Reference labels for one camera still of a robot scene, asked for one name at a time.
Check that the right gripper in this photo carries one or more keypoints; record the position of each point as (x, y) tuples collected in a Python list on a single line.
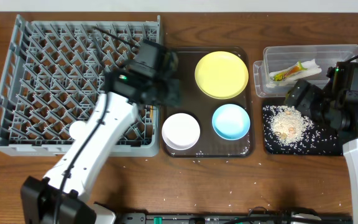
[(312, 92)]

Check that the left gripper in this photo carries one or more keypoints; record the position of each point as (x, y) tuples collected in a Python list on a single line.
[(169, 90)]

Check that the white napkin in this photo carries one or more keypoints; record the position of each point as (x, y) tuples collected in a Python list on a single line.
[(311, 69)]

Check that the green orange snack wrapper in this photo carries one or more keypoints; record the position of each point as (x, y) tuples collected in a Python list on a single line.
[(283, 75)]

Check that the rice food waste pile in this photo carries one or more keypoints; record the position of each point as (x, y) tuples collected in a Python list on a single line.
[(291, 124)]

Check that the white pink bowl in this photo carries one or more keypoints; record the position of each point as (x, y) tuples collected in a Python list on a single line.
[(181, 131)]

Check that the light blue bowl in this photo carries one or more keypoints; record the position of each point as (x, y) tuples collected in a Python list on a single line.
[(231, 122)]

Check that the white cup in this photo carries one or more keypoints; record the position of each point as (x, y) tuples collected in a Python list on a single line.
[(77, 130)]

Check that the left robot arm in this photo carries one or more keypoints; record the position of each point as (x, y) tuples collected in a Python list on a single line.
[(62, 195)]

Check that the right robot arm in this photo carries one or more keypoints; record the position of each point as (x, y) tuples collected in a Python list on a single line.
[(335, 105)]

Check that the grey plastic dishwasher rack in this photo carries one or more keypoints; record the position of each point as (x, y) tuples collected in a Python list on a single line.
[(53, 75)]

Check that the black rectangular tray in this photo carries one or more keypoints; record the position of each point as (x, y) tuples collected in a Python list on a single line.
[(322, 146)]

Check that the clear plastic bin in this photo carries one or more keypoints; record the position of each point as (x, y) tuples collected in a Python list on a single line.
[(278, 58)]

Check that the dark brown serving tray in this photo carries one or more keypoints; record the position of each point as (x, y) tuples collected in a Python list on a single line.
[(202, 107)]

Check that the yellow round plate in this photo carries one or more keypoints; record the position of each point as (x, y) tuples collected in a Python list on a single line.
[(221, 75)]

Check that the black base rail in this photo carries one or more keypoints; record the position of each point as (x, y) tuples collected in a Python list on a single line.
[(141, 218)]

